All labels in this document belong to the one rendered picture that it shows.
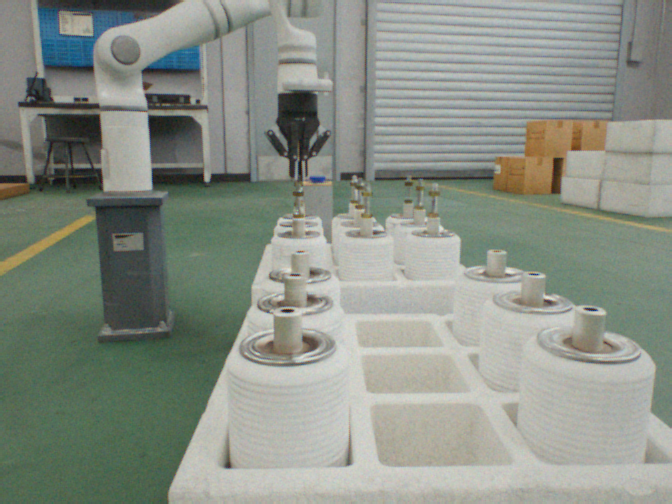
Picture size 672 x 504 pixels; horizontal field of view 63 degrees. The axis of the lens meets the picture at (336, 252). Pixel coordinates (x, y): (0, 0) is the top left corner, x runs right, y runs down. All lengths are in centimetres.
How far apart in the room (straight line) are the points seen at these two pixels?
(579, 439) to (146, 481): 51
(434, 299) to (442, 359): 31
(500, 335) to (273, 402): 25
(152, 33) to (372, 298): 69
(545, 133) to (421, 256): 398
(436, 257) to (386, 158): 545
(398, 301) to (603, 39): 690
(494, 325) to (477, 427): 10
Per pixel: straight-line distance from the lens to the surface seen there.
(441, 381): 65
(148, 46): 122
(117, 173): 122
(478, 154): 679
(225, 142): 617
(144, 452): 83
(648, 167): 361
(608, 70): 770
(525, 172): 480
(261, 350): 43
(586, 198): 400
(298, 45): 105
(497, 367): 57
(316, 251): 93
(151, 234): 121
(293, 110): 103
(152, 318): 124
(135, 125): 121
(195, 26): 126
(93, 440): 88
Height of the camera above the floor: 41
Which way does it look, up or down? 11 degrees down
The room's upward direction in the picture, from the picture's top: straight up
